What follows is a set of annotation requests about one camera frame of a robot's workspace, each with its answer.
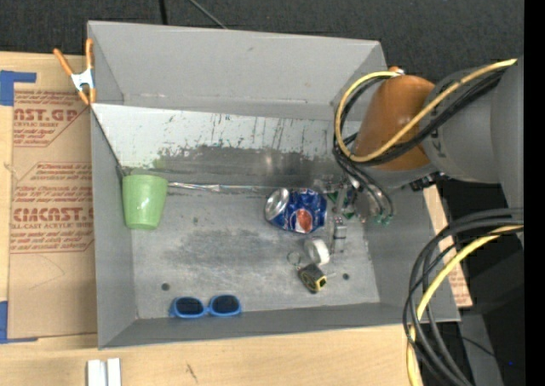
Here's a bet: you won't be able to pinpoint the white tape roll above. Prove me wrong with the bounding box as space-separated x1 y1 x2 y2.
303 238 331 267

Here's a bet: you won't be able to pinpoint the crushed blue drink can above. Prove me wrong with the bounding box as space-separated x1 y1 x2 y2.
263 187 329 234

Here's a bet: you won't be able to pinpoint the yellow black small tape measure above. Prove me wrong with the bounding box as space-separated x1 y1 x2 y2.
286 251 337 296

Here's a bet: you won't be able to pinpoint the grey metal bin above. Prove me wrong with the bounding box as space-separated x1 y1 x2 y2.
86 20 462 350

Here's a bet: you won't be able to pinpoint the blue sunglasses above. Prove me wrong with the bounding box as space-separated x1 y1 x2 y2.
168 293 243 320

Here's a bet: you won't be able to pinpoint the green plastic cup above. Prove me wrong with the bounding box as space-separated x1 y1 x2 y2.
121 174 169 231

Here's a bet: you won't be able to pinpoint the brown cardboard board red print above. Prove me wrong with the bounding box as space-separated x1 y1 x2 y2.
0 50 473 342

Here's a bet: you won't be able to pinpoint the black cylinder on white bracket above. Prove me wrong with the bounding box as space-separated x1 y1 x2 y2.
409 175 436 192

